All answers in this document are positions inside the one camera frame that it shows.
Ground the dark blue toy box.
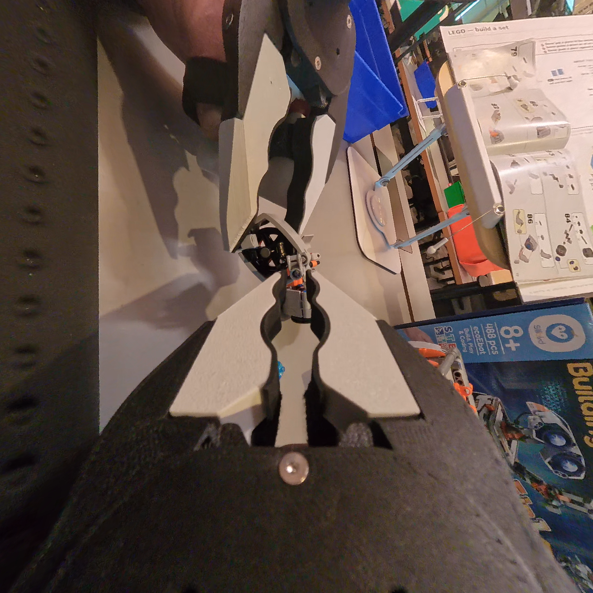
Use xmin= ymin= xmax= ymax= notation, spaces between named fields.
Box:
xmin=394 ymin=301 xmax=593 ymax=593

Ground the brick building instruction booklet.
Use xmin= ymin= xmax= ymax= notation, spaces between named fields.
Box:
xmin=452 ymin=39 xmax=593 ymax=280

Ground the black dimpled cushion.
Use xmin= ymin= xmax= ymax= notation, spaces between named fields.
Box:
xmin=0 ymin=0 xmax=100 ymax=580

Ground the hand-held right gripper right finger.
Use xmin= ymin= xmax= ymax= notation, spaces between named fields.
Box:
xmin=303 ymin=270 xmax=423 ymax=446

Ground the blue bin with tag label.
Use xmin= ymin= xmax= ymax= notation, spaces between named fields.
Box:
xmin=343 ymin=0 xmax=409 ymax=144

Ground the small grey brick hinge assembly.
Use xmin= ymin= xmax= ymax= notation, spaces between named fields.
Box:
xmin=236 ymin=213 xmax=320 ymax=279

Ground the white printed instruction sheet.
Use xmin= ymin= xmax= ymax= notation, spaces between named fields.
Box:
xmin=439 ymin=14 xmax=593 ymax=303

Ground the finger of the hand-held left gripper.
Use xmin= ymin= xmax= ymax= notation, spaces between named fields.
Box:
xmin=218 ymin=35 xmax=298 ymax=253
xmin=284 ymin=113 xmax=337 ymax=242

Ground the white document stand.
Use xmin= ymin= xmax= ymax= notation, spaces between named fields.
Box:
xmin=347 ymin=60 xmax=510 ymax=276

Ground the person's left hand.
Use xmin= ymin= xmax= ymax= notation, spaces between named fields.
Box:
xmin=137 ymin=0 xmax=229 ymax=142

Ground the red orange bin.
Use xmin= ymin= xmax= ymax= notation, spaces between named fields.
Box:
xmin=447 ymin=206 xmax=497 ymax=280

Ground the grey orange tracked brick robot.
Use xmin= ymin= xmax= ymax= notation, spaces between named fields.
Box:
xmin=417 ymin=345 xmax=479 ymax=414

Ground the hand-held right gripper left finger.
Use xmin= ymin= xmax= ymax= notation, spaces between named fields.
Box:
xmin=169 ymin=271 xmax=283 ymax=446

